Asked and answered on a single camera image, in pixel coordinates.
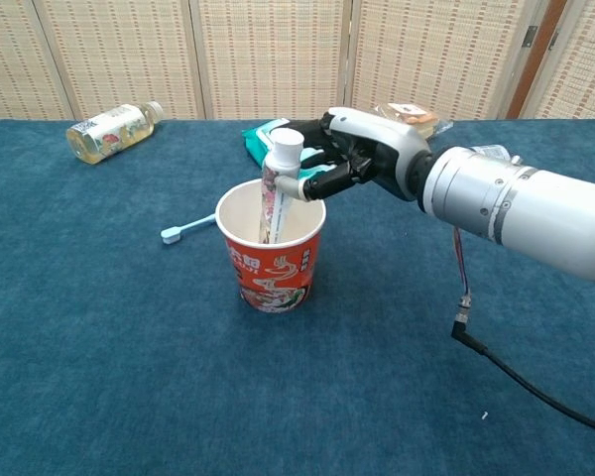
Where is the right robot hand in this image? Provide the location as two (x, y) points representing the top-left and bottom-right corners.
(277, 106), (432, 203)

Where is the white toothpaste tube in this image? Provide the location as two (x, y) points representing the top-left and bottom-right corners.
(257, 127), (306, 245)

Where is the red paper noodle cup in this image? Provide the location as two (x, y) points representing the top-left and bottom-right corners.
(215, 178), (327, 314)

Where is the light blue toothbrush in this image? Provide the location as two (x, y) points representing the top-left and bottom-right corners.
(160, 211), (220, 245)

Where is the wrapped sandwich cake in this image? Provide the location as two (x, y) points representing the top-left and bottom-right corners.
(371, 102), (455, 140)

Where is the blue drink can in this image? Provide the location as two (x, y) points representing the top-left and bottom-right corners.
(468, 143), (523, 165)

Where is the teal wet wipes pack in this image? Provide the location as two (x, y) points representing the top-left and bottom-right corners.
(241, 117), (338, 182)

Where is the wide bamboo folding screen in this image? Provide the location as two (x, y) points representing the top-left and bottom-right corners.
(0, 0), (532, 121)

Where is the narrow bamboo screen panel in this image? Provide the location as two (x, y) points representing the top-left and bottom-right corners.
(520, 0), (595, 120)

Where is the yellow drink plastic bottle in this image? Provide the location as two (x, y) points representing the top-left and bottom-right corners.
(65, 100), (164, 166)

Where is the brown wooden post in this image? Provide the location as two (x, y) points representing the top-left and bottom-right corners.
(505, 0), (569, 119)

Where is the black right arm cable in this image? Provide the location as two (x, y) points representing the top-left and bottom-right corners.
(449, 227), (595, 438)

